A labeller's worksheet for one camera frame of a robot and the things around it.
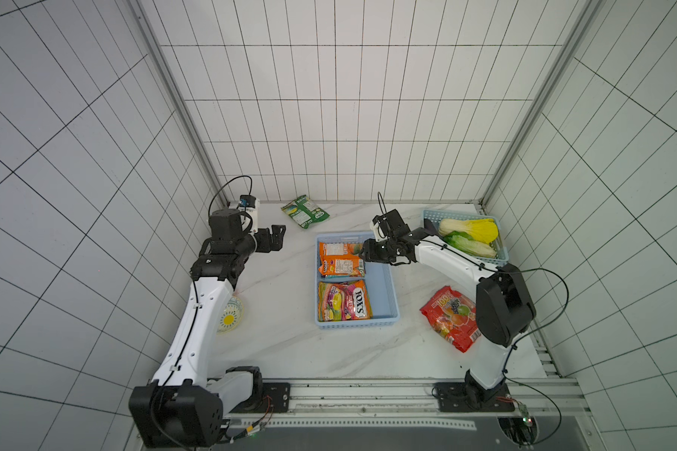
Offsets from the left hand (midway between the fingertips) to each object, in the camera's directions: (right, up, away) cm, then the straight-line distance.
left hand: (265, 232), depth 78 cm
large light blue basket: (+36, -22, +12) cm, 44 cm away
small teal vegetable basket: (+59, +5, +29) cm, 66 cm away
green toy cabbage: (+67, -5, +18) cm, 70 cm away
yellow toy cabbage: (+73, 0, +21) cm, 76 cm away
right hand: (+25, -8, +11) cm, 29 cm away
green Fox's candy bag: (+6, +8, +36) cm, 37 cm away
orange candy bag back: (+21, -10, +14) cm, 27 cm away
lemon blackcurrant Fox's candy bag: (+22, -21, +7) cm, 32 cm away
